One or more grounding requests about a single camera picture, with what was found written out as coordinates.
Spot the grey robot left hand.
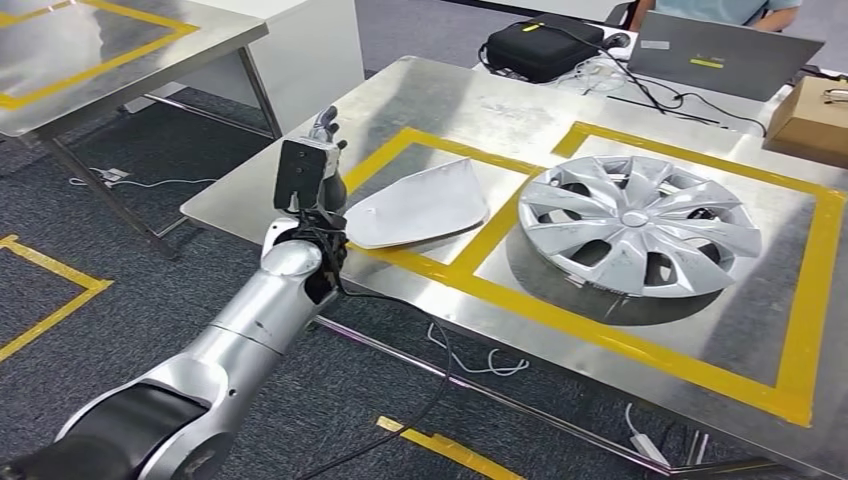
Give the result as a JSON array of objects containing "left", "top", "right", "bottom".
[{"left": 305, "top": 105, "right": 350, "bottom": 215}]

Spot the white curved panel part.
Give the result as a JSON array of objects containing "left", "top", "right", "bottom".
[{"left": 344, "top": 157, "right": 492, "bottom": 252}]

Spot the steel workbench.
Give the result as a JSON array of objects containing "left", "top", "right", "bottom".
[{"left": 180, "top": 54, "right": 848, "bottom": 478}]

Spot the yellow tape divider strip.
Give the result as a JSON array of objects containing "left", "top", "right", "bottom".
[{"left": 453, "top": 122, "right": 588, "bottom": 274}]

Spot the steel table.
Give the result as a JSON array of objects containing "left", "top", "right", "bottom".
[{"left": 0, "top": 0, "right": 285, "bottom": 261}]

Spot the black bag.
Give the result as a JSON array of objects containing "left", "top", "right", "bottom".
[{"left": 478, "top": 18, "right": 607, "bottom": 84}]

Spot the long yellow tape strip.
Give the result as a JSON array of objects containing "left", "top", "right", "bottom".
[{"left": 376, "top": 415, "right": 528, "bottom": 480}]

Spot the yellow tape square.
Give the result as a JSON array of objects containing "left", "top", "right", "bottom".
[{"left": 0, "top": 233, "right": 115, "bottom": 364}]

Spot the silver wheel hubcap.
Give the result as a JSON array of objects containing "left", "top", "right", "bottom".
[{"left": 516, "top": 154, "right": 764, "bottom": 299}]

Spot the grey laptop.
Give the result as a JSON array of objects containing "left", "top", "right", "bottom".
[{"left": 627, "top": 9, "right": 826, "bottom": 104}]

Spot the seated person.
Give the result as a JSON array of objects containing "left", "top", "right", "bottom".
[{"left": 627, "top": 0, "right": 804, "bottom": 34}]

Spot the white power strip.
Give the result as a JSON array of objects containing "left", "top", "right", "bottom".
[{"left": 629, "top": 430, "right": 674, "bottom": 472}]

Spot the cardboard box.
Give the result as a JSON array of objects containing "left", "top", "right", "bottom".
[{"left": 761, "top": 74, "right": 848, "bottom": 170}]

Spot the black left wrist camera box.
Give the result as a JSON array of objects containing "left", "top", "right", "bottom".
[{"left": 273, "top": 137, "right": 342, "bottom": 213}]

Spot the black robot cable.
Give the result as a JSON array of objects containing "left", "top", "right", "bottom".
[{"left": 291, "top": 291, "right": 455, "bottom": 480}]

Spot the white cable bundle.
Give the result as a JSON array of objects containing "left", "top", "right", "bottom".
[
  {"left": 68, "top": 166, "right": 219, "bottom": 190},
  {"left": 556, "top": 56, "right": 631, "bottom": 95}
]

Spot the long white cable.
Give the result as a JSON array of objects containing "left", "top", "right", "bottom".
[{"left": 425, "top": 321, "right": 670, "bottom": 465}]

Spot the yellow tape frame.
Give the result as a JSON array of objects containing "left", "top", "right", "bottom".
[
  {"left": 0, "top": 0, "right": 200, "bottom": 112},
  {"left": 341, "top": 121, "right": 848, "bottom": 429}
]

